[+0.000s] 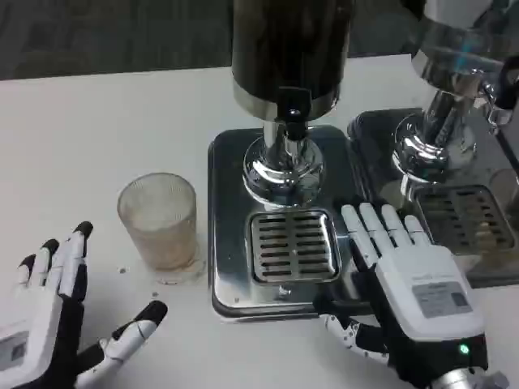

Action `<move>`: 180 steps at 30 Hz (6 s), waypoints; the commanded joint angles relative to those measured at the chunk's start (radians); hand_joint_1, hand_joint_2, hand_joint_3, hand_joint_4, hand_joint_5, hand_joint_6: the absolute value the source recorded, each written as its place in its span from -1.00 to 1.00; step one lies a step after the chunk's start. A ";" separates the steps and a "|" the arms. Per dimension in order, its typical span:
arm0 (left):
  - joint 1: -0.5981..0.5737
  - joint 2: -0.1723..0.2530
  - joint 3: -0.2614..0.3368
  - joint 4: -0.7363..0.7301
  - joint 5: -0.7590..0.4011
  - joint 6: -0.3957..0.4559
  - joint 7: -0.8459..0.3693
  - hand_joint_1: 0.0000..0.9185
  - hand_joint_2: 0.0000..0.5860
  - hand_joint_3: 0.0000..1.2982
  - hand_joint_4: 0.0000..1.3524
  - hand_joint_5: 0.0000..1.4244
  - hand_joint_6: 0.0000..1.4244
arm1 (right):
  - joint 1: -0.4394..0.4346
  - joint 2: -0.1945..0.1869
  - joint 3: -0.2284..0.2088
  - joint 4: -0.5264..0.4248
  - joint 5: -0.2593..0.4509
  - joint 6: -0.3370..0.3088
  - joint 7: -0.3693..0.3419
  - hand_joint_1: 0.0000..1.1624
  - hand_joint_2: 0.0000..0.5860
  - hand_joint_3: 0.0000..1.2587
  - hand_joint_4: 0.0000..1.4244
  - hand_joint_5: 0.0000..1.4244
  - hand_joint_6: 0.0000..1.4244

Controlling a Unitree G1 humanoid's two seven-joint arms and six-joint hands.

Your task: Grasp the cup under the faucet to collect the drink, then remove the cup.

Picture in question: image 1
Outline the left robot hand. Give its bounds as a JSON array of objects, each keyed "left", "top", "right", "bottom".
[{"left": 0, "top": 220, "right": 169, "bottom": 389}]

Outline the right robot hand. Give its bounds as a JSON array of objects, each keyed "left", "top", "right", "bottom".
[{"left": 314, "top": 202, "right": 489, "bottom": 378}]

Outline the steel drip tray base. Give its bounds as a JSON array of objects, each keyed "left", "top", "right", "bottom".
[
  {"left": 347, "top": 107, "right": 519, "bottom": 289},
  {"left": 208, "top": 124, "right": 376, "bottom": 324}
]

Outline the steel drip grid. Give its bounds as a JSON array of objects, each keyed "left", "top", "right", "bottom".
[
  {"left": 412, "top": 184, "right": 517, "bottom": 257},
  {"left": 247, "top": 208, "right": 342, "bottom": 284}
]

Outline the clear ribbed glass cup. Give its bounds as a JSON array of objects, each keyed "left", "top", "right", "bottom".
[{"left": 117, "top": 172, "right": 207, "bottom": 285}]

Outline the chrome drink dispenser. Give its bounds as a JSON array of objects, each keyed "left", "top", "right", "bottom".
[{"left": 391, "top": 0, "right": 519, "bottom": 199}]

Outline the black dispenser tap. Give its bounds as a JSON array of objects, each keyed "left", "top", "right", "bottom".
[{"left": 275, "top": 87, "right": 312, "bottom": 141}]

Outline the dark drink dispenser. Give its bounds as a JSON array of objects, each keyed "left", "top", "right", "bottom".
[{"left": 230, "top": 0, "right": 352, "bottom": 208}]

